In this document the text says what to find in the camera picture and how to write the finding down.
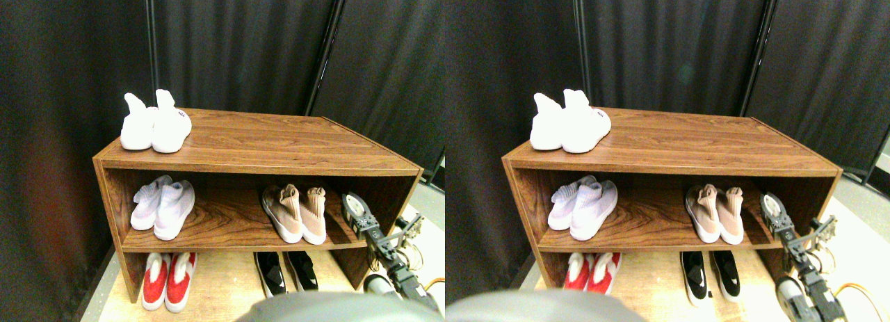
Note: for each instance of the white shoe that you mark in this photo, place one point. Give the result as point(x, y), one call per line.
point(547, 131)
point(137, 131)
point(586, 131)
point(171, 131)

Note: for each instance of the red shoe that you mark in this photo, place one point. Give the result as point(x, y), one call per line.
point(603, 275)
point(180, 284)
point(578, 275)
point(156, 284)

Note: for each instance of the brown shoe rack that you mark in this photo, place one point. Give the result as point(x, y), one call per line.
point(278, 145)
point(695, 145)

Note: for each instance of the curtain stand pole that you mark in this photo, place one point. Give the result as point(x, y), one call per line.
point(327, 51)
point(759, 51)
point(876, 162)
point(583, 44)

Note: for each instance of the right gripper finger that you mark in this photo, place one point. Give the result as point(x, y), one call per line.
point(774, 212)
point(356, 212)

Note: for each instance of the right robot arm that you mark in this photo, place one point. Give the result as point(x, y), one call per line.
point(407, 287)
point(813, 298)

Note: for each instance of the pale lilac shoe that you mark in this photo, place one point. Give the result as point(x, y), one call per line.
point(593, 214)
point(144, 209)
point(173, 214)
point(563, 209)

